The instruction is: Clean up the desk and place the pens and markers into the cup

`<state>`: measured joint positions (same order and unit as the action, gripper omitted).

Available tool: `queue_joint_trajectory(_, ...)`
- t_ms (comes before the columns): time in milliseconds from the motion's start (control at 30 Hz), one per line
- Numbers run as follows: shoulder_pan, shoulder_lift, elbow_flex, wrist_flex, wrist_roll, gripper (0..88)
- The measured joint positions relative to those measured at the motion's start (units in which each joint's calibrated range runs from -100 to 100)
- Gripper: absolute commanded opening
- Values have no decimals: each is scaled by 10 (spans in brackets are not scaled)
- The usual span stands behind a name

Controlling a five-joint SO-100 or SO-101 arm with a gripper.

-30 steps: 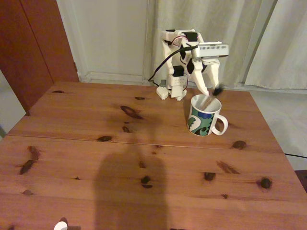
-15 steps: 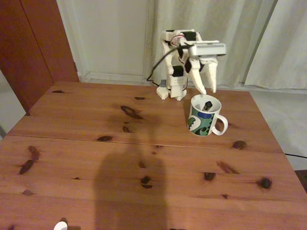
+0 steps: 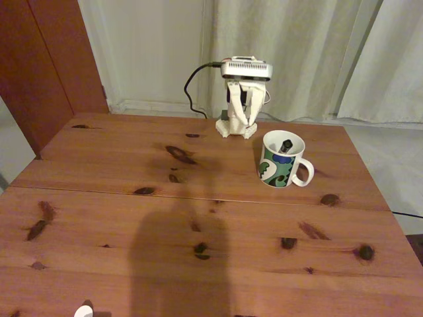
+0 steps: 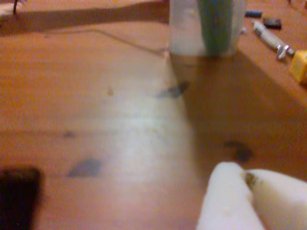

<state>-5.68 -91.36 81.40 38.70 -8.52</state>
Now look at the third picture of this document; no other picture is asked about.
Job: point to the brown wooden door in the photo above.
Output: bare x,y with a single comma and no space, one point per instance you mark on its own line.
43,72

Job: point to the white curtain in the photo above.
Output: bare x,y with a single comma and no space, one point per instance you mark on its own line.
297,39
390,72

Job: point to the white marker with black cap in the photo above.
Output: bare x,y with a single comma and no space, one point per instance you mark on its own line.
285,145

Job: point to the small white round object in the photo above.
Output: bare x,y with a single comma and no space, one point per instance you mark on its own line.
82,312

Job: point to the dark furniture corner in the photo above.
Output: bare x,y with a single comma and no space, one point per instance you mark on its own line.
415,247

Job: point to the white mug with green pattern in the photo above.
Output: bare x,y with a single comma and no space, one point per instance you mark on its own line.
277,165

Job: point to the silver camera box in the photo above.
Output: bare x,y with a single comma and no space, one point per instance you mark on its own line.
246,70

